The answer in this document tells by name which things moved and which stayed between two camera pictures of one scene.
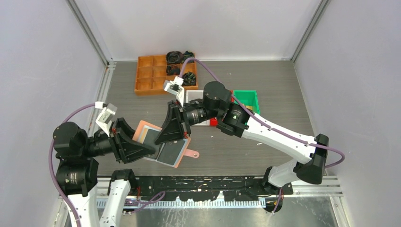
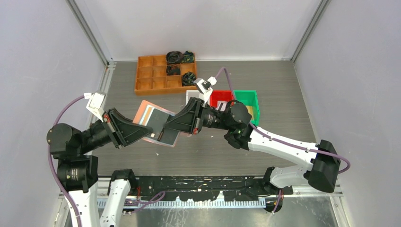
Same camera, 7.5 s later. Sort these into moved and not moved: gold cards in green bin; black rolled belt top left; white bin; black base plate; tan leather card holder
Moved: tan leather card holder
Not moved: black rolled belt top left; gold cards in green bin; white bin; black base plate
